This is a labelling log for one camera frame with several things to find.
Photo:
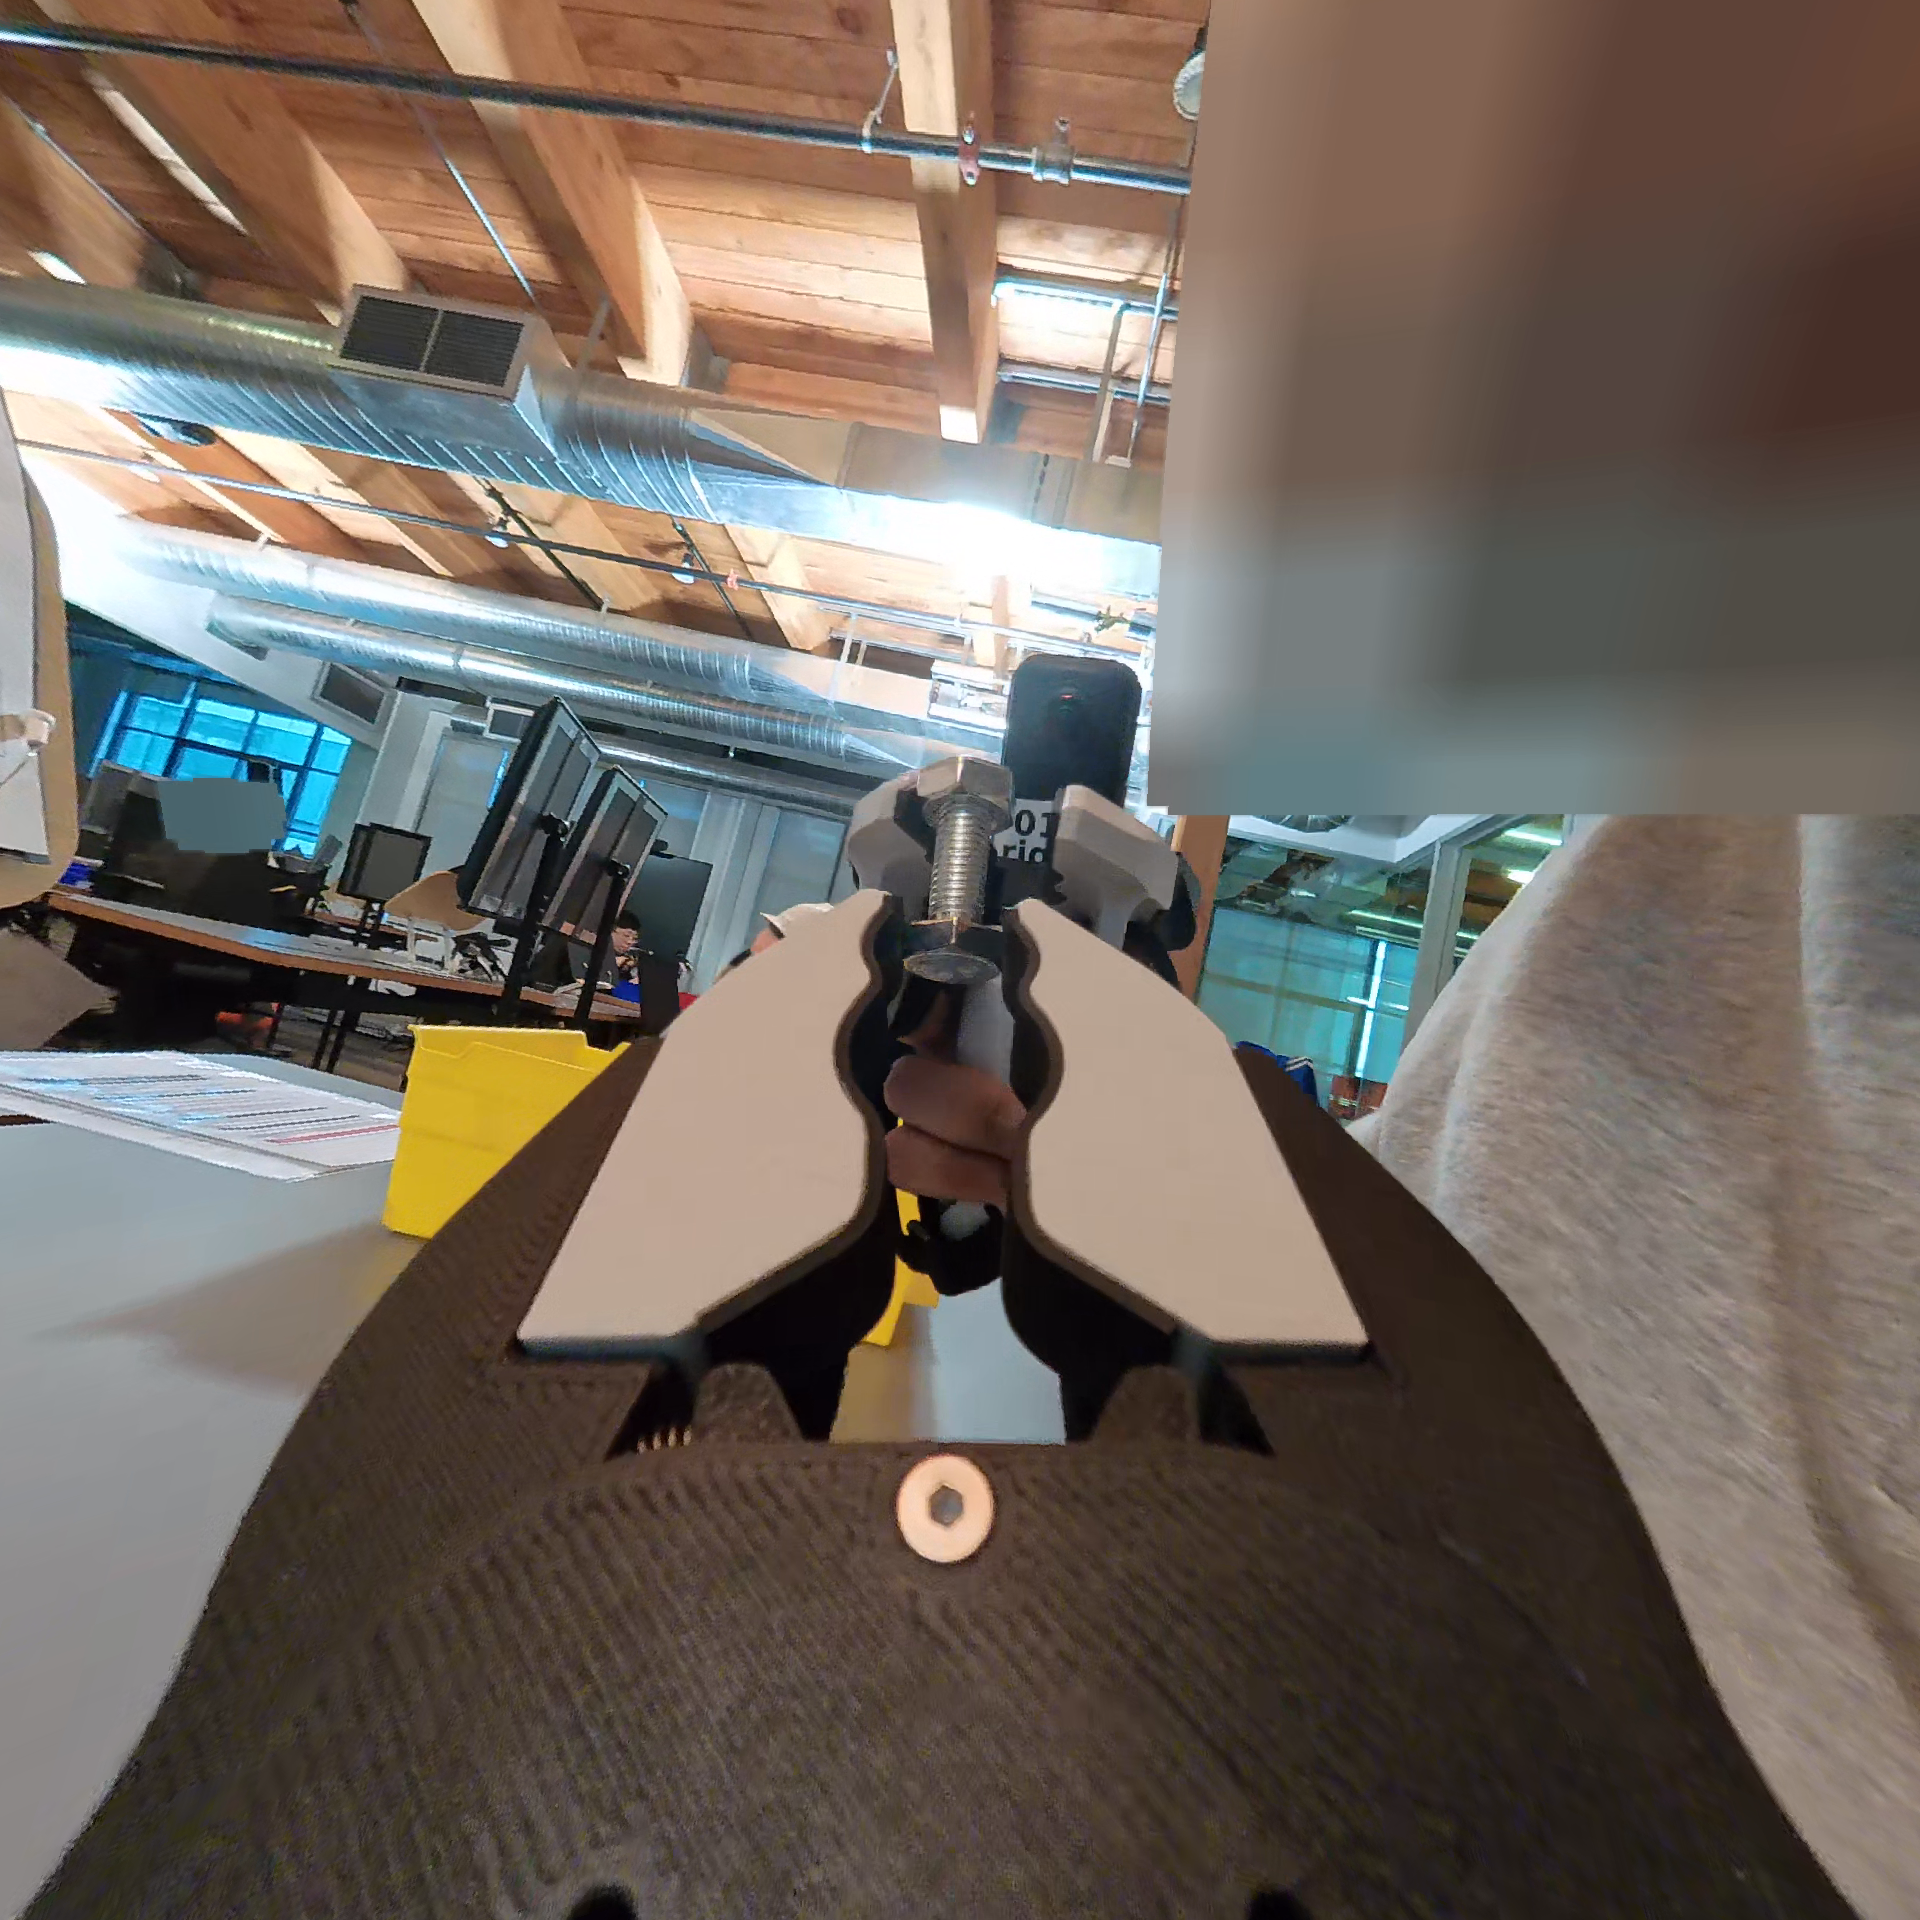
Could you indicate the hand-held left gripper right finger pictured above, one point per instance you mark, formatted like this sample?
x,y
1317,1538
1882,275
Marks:
x,y
1171,1170

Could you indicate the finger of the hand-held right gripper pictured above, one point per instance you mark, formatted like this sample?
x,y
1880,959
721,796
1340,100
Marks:
x,y
1117,869
884,848

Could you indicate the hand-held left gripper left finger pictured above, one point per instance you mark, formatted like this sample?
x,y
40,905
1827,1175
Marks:
x,y
721,1141

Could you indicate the steel threaded bolt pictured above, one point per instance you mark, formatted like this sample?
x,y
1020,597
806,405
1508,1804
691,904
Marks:
x,y
960,861

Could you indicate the steel hex nut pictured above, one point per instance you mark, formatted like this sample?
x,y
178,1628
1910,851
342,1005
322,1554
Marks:
x,y
955,781

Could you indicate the person's right forearm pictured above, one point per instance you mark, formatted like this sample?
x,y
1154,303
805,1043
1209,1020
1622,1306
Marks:
x,y
1650,1201

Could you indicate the grey desk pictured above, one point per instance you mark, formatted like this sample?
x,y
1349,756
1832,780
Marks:
x,y
148,1425

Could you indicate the person's right hand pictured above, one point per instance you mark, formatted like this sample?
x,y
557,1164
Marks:
x,y
954,1125

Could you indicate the dark computer monitor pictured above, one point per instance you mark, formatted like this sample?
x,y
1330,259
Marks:
x,y
672,900

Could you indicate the yellow plastic bin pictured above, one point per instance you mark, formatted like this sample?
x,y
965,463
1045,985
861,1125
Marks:
x,y
494,1109

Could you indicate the large black computer monitor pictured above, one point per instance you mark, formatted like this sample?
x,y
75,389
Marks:
x,y
609,848
524,810

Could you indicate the small black computer monitor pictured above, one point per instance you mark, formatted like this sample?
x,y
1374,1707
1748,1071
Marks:
x,y
381,860

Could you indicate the long wooden office table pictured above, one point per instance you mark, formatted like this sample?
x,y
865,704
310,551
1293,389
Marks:
x,y
299,954

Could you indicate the printed paper sheet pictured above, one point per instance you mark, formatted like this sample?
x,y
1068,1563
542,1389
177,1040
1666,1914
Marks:
x,y
210,1109

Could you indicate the long metal sprinkler pipe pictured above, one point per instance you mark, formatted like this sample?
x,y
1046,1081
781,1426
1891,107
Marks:
x,y
600,100

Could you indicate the wooden post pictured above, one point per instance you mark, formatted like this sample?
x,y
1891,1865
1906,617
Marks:
x,y
1201,900

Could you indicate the round spiral metal duct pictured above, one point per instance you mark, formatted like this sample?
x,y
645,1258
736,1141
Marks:
x,y
450,593
628,674

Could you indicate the ventilation duct with grille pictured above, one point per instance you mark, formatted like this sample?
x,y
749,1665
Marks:
x,y
428,339

